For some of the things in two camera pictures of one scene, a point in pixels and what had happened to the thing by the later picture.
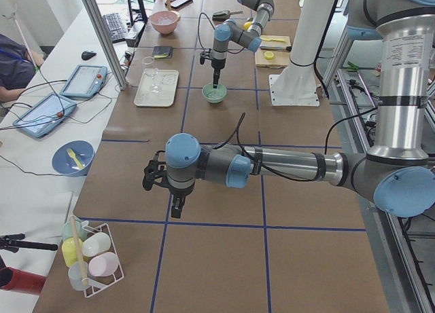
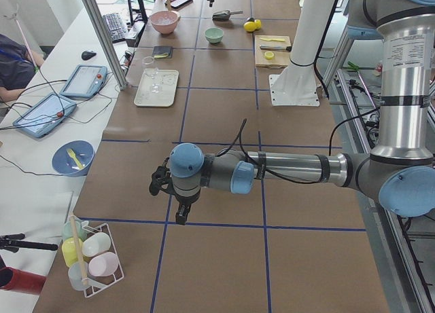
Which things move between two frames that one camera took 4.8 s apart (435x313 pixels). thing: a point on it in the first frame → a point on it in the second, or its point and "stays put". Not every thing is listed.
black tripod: x=14 y=242 stays put
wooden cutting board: x=274 y=52 stays put
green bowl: x=213 y=95 → x=214 y=34
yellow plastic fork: x=71 y=153 stays put
